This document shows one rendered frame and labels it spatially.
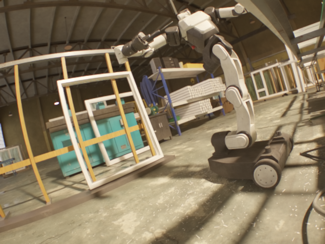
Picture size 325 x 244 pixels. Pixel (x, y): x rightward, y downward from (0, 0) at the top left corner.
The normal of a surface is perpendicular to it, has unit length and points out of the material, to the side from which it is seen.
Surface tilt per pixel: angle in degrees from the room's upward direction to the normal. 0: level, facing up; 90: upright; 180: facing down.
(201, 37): 107
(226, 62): 90
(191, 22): 72
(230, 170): 90
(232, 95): 90
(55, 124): 90
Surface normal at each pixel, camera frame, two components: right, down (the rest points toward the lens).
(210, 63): -0.50, 0.54
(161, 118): 0.60, -0.16
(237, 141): -0.76, 0.25
